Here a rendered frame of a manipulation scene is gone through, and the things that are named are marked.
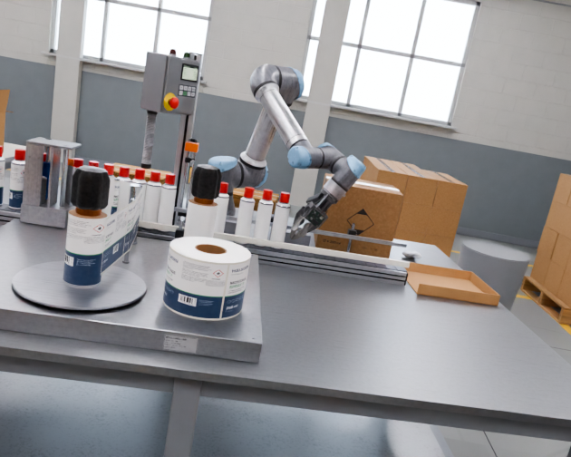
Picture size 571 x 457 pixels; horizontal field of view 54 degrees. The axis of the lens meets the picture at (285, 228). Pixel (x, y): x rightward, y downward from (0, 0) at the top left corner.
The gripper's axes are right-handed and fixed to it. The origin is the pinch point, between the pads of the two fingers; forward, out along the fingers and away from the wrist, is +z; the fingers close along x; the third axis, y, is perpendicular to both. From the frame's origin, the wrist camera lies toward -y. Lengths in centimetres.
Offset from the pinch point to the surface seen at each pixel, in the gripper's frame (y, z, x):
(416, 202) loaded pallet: -293, -47, 136
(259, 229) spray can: 2.4, 5.5, -11.2
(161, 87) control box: 1, -11, -67
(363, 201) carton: -18.2, -25.1, 16.9
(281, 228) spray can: 2.4, 0.1, -5.7
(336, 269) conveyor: 5.8, -1.2, 18.8
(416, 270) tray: -12, -18, 50
